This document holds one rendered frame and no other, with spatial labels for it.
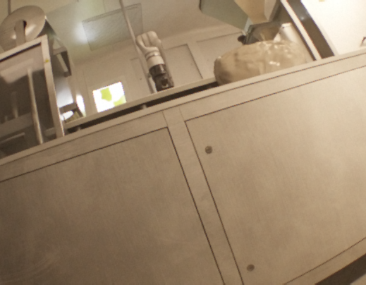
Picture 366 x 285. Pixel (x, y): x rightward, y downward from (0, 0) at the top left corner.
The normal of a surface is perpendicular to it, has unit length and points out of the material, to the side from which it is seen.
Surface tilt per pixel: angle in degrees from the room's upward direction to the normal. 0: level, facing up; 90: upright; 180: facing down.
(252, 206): 90
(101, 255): 90
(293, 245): 90
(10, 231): 90
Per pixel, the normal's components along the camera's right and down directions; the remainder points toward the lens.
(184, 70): 0.03, -0.30
